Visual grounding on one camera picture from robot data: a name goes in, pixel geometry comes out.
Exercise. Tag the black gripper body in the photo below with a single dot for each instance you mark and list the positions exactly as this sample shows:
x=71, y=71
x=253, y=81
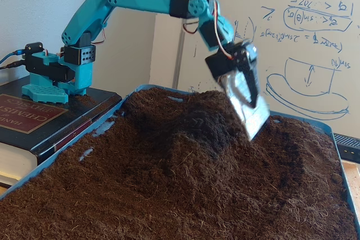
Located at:
x=244, y=64

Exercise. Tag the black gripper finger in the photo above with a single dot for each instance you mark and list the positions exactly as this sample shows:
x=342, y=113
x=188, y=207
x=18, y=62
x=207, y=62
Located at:
x=251, y=88

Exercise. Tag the silver taped gripper finger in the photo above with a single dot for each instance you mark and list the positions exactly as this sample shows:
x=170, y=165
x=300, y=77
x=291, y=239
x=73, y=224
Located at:
x=253, y=113

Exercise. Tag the brown soil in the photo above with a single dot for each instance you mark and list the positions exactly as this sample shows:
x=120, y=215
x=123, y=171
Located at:
x=168, y=181

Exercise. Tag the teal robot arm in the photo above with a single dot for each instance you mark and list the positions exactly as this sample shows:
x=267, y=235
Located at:
x=135, y=1

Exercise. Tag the whiteboard with blue drawings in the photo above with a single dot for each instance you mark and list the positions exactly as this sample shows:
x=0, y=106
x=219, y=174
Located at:
x=295, y=54

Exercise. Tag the black vented device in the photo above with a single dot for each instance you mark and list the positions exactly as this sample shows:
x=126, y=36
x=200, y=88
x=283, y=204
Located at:
x=348, y=147

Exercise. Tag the blue plastic tray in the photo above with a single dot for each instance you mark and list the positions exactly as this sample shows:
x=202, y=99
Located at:
x=85, y=154

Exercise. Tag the black chemistry handbook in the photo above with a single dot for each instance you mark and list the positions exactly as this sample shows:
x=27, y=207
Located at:
x=17, y=116

